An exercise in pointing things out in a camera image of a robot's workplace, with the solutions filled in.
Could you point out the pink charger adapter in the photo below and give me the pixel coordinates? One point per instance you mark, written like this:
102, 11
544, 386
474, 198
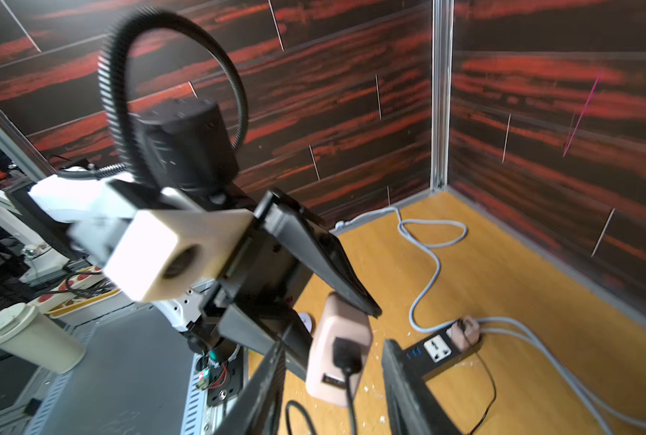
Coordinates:
339, 352
464, 332

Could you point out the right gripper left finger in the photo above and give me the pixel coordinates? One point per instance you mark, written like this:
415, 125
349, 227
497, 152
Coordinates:
257, 409

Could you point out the paper coffee cup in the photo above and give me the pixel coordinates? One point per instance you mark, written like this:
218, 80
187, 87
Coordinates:
28, 334

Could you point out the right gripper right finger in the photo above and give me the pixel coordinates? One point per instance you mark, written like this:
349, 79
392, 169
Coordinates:
412, 408

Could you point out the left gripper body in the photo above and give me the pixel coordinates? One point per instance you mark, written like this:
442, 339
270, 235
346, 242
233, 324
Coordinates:
260, 273

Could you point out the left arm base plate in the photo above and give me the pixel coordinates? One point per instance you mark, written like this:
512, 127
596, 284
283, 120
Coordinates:
220, 382

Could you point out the black power strip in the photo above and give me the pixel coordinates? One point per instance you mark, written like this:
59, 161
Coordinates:
435, 354

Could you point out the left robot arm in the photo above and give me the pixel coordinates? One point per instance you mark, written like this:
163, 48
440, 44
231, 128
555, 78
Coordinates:
156, 244

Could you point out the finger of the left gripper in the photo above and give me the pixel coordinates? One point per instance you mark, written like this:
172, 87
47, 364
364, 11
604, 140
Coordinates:
303, 235
259, 329

